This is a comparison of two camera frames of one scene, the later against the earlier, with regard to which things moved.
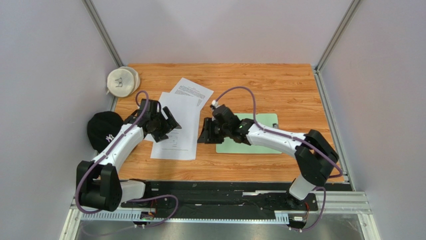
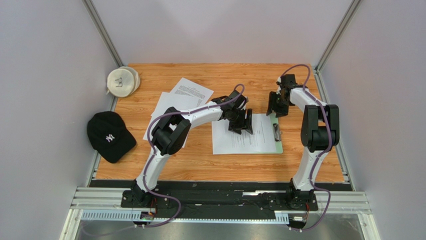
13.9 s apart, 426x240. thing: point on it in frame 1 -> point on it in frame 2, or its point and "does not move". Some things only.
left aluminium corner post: (91, 7) does not move
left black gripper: (160, 136) -> (238, 127)
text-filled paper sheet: (188, 88) does not move
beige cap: (123, 82) does not move
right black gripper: (210, 128) -> (279, 101)
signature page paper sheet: (182, 143) -> (225, 141)
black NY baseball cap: (102, 127) does not move
